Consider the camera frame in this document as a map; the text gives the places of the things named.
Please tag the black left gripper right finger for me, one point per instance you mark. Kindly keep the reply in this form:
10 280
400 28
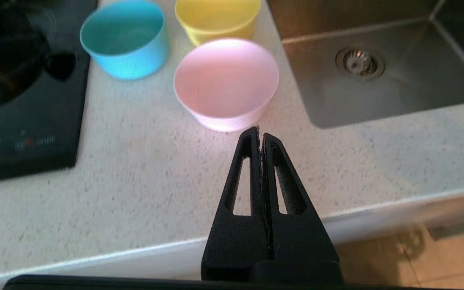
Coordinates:
304 249

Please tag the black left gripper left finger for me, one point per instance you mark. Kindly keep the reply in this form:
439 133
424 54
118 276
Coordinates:
236 249

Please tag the stainless steel sink basin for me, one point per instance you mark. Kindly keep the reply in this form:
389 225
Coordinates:
417 92

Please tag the pink plastic bowl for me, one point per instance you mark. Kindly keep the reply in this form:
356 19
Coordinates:
226 80

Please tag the round metal drain strainer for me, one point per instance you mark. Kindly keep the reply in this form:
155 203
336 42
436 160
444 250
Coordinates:
360 62

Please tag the yellow plastic bowl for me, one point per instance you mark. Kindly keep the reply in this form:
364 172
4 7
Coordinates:
216 20

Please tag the blue plastic bowl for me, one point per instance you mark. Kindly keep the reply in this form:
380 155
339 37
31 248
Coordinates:
127 44

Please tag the black induction cooktop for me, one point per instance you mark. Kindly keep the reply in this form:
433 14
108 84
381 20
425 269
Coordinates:
26 133

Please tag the black frying pan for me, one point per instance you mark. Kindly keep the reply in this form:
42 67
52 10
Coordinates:
6 60

